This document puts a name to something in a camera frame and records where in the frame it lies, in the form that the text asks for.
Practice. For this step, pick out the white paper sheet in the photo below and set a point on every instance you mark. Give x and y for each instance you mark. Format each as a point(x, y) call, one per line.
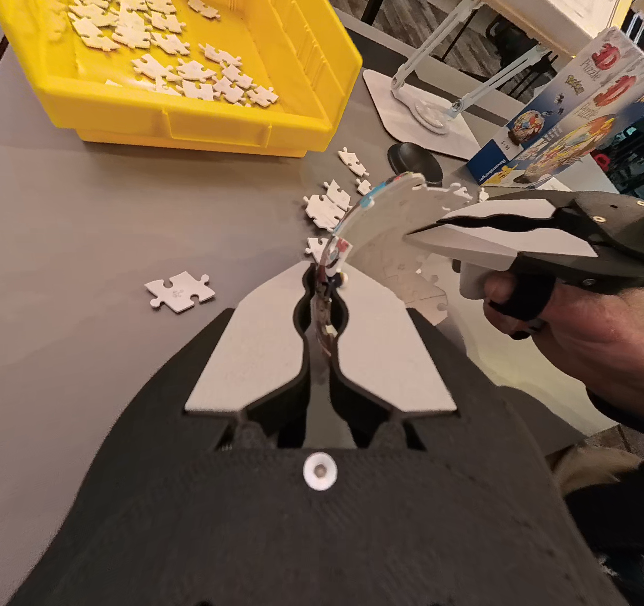
point(556, 183)

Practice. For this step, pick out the yellow plastic bin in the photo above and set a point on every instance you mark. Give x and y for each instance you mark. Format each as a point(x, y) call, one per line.
point(302, 63)

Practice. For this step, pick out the person's right forearm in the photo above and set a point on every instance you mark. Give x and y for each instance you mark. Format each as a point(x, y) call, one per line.
point(621, 415)

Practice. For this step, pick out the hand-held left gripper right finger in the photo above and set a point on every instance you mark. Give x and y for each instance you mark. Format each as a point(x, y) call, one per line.
point(392, 359)

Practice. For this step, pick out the blue puzzle box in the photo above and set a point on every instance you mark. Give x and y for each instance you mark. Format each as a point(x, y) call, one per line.
point(568, 128)

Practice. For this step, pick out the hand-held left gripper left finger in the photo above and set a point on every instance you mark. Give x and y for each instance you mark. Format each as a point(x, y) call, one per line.
point(256, 354)

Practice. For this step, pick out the person's beige trousers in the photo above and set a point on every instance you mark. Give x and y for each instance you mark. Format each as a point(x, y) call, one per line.
point(593, 465)

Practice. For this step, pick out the person's right hand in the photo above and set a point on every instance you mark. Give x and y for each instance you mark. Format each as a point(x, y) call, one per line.
point(598, 339)

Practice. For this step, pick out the heap of white puzzle pieces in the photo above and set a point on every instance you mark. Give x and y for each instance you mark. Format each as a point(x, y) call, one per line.
point(151, 38)

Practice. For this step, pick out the black round ball stand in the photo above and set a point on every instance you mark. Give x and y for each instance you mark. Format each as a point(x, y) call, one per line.
point(412, 158)

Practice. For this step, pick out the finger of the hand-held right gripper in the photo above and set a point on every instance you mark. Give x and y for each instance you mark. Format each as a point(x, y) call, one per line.
point(503, 207)
point(493, 249)

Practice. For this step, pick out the partly built puzzle ball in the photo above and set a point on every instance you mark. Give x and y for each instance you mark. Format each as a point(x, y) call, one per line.
point(387, 224)

